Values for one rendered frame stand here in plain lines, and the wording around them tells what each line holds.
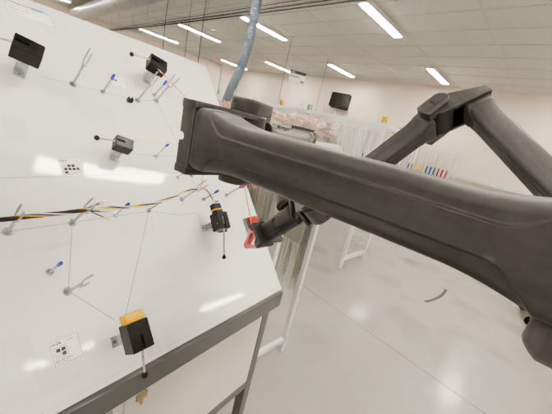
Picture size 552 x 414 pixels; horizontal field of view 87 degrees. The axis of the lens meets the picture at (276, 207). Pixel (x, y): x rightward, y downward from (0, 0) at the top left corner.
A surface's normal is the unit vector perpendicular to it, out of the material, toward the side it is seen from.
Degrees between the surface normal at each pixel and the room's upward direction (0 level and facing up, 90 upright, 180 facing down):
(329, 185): 90
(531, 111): 90
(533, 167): 57
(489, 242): 90
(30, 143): 50
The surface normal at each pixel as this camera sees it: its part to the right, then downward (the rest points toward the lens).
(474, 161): -0.69, 0.05
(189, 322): 0.73, -0.34
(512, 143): -0.49, -0.47
